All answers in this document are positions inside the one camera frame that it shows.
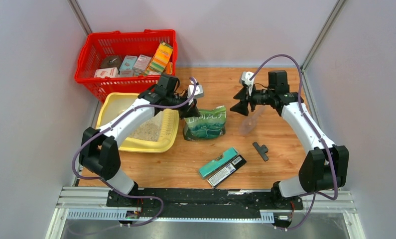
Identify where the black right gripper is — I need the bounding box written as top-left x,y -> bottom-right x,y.
229,84 -> 273,117

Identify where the aluminium frame rail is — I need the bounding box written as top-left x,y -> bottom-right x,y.
301,0 -> 347,72

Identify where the yellow green sponge pack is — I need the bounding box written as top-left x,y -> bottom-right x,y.
146,41 -> 173,75

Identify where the teal small box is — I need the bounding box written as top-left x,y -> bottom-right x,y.
119,55 -> 138,71

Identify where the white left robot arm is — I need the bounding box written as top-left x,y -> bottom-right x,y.
74,73 -> 204,207

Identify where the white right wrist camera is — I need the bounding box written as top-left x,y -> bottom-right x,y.
239,71 -> 255,96

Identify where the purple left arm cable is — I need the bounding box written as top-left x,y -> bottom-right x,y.
71,76 -> 198,228

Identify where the red plastic shopping basket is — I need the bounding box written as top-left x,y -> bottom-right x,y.
74,29 -> 177,102

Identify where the white red small box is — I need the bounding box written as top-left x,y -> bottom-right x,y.
94,67 -> 119,78

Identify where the black bag sealing clip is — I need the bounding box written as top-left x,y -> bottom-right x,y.
253,142 -> 269,162

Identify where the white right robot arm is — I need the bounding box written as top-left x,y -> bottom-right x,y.
230,70 -> 349,209

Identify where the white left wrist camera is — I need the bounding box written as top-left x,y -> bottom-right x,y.
187,83 -> 204,104

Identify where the brown round lid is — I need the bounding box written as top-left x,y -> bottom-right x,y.
100,55 -> 122,69

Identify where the green cat litter bag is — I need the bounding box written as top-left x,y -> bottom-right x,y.
183,106 -> 227,141

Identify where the teal spirit level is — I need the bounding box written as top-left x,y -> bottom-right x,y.
198,147 -> 239,179

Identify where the clear plastic litter scoop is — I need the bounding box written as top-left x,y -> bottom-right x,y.
239,106 -> 265,135

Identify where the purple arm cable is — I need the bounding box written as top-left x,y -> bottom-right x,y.
250,54 -> 339,232
71,76 -> 198,228

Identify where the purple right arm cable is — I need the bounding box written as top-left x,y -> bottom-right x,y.
250,54 -> 339,232

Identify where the yellow litter box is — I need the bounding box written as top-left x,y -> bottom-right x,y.
96,93 -> 180,153

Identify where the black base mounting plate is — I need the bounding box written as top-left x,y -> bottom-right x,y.
106,188 -> 303,219

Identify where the black RAM stick package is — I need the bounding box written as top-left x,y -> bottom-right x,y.
207,154 -> 247,189

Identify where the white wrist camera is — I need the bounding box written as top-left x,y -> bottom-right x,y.
239,71 -> 255,96
187,83 -> 204,104

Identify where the pink white small box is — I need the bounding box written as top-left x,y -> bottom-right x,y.
132,54 -> 152,74

